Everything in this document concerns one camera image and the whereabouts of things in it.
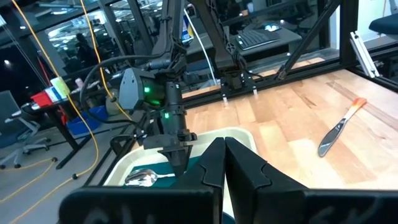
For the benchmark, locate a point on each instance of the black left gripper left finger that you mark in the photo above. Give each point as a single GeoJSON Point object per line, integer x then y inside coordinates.
{"type": "Point", "coordinates": [214, 168]}

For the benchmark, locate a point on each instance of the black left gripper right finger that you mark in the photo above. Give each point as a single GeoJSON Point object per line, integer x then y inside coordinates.
{"type": "Point", "coordinates": [245, 174]}

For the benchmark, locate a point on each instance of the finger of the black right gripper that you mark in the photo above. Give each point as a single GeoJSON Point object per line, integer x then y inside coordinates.
{"type": "Point", "coordinates": [184, 160]}
{"type": "Point", "coordinates": [171, 157]}

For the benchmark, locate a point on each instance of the teal cloth napkin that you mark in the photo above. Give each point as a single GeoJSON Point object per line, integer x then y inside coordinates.
{"type": "Point", "coordinates": [163, 168]}

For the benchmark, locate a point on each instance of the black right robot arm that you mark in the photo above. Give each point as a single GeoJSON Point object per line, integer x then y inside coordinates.
{"type": "Point", "coordinates": [169, 102]}

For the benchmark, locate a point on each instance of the cream plastic tray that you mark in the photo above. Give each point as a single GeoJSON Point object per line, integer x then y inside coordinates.
{"type": "Point", "coordinates": [245, 137]}

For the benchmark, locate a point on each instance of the blue bin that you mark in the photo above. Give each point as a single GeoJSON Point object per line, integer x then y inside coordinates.
{"type": "Point", "coordinates": [81, 124]}

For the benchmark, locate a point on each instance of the pink cup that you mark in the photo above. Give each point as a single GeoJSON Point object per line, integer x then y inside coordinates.
{"type": "Point", "coordinates": [79, 83]}

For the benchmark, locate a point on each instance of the person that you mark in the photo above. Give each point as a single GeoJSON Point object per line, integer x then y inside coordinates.
{"type": "Point", "coordinates": [84, 51]}

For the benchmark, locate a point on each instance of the black side table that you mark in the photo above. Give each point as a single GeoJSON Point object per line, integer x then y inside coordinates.
{"type": "Point", "coordinates": [49, 109]}

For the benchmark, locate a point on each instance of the white blue box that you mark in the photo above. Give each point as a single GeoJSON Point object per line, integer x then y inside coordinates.
{"type": "Point", "coordinates": [51, 93]}

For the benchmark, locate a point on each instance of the black keyboard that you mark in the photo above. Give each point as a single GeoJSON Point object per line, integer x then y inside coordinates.
{"type": "Point", "coordinates": [255, 39]}

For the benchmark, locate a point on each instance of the red box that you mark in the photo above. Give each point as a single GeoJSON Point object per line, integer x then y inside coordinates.
{"type": "Point", "coordinates": [41, 99]}

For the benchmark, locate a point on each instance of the gray desk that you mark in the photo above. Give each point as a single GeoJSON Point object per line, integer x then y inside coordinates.
{"type": "Point", "coordinates": [286, 40]}

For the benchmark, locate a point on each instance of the red stick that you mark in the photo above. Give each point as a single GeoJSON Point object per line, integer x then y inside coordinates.
{"type": "Point", "coordinates": [43, 71]}

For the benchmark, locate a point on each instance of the gray office chair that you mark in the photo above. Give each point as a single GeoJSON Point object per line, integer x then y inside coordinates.
{"type": "Point", "coordinates": [9, 124]}

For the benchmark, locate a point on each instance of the silver aluminium extrusion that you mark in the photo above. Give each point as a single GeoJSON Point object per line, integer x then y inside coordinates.
{"type": "Point", "coordinates": [363, 54]}

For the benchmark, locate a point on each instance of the black office chair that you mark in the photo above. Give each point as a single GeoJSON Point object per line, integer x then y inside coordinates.
{"type": "Point", "coordinates": [385, 24]}

